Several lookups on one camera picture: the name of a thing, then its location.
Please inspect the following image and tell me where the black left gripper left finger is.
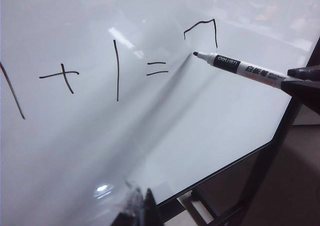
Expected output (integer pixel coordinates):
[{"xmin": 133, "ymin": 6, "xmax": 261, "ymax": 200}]
[{"xmin": 109, "ymin": 187, "xmax": 145, "ymax": 226}]

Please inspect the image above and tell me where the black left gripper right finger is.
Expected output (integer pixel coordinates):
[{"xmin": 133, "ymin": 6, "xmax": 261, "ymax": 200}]
[{"xmin": 143, "ymin": 187, "xmax": 165, "ymax": 226}]

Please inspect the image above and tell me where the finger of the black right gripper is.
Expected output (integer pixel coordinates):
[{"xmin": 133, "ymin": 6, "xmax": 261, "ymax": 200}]
[
  {"xmin": 279, "ymin": 77, "xmax": 320, "ymax": 120},
  {"xmin": 286, "ymin": 65, "xmax": 320, "ymax": 84}
]

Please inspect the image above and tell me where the white black whiteboard marker pen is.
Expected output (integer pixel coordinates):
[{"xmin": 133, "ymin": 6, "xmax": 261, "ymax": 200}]
[{"xmin": 192, "ymin": 50, "xmax": 291, "ymax": 88}]

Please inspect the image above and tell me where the black whiteboard stand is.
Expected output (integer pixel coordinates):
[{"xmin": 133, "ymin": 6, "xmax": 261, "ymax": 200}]
[{"xmin": 174, "ymin": 95, "xmax": 305, "ymax": 226}]

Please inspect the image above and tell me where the white whiteboard with black frame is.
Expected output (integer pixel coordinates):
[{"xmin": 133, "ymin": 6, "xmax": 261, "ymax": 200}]
[{"xmin": 0, "ymin": 0, "xmax": 320, "ymax": 207}]

